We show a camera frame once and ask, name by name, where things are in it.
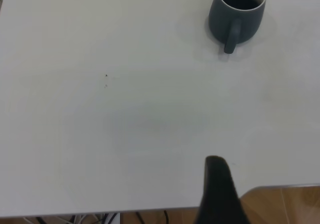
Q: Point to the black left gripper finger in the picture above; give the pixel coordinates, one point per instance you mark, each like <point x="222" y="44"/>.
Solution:
<point x="217" y="196"/>

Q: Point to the dark grey ceramic mug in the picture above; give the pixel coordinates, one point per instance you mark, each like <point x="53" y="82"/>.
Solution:
<point x="220" y="22"/>

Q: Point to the white power strip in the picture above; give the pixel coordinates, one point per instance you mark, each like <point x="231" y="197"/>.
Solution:
<point x="113" y="219"/>

